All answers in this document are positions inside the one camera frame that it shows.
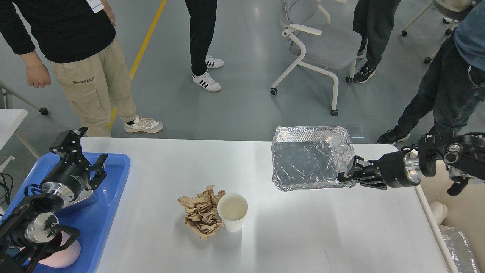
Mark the crumpled foil in bin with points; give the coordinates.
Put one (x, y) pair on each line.
(460, 249)

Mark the person in black trousers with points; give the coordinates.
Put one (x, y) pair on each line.
(202, 18)

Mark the beige plastic bin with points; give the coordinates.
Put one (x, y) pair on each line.
(466, 213)

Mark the stainless steel rectangular tray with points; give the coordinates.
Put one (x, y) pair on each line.
(81, 199)

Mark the person in dark jeans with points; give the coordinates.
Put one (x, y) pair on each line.
(452, 86)

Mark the pink ribbed mug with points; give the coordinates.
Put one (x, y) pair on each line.
(64, 258)

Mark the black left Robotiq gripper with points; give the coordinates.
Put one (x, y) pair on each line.
(69, 177)

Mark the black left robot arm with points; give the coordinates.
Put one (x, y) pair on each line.
(32, 229)

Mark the person in khaki trousers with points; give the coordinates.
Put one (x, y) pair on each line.
(79, 39)

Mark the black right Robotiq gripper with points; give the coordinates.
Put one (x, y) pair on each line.
(397, 169)

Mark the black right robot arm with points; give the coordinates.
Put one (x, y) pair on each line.
(463, 156)

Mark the aluminium foil tray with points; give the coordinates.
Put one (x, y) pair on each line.
(310, 157)

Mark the person in dark trousers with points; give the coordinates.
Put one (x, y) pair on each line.
(374, 21)

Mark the white paper cup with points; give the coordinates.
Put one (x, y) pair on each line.
(232, 209)

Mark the grey white office chair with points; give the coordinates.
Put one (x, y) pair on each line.
(319, 45)

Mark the brown paper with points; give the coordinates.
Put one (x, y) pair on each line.
(202, 212)

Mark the white side table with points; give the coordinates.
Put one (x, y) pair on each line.
(10, 119)

